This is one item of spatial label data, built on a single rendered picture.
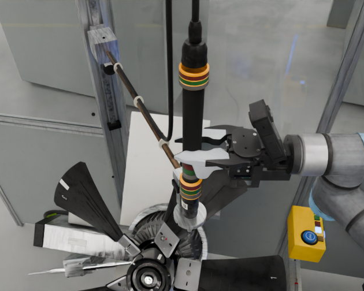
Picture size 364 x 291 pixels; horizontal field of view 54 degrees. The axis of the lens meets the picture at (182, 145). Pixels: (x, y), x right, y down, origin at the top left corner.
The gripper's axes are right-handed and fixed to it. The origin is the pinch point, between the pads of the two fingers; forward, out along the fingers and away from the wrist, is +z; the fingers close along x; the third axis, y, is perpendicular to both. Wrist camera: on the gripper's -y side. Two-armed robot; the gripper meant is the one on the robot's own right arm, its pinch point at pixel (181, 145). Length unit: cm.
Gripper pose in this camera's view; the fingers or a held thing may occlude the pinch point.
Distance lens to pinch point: 61.5
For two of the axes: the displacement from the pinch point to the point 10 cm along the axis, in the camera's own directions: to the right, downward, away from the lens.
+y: 0.0, 7.2, 7.0
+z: -10.0, 0.0, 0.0
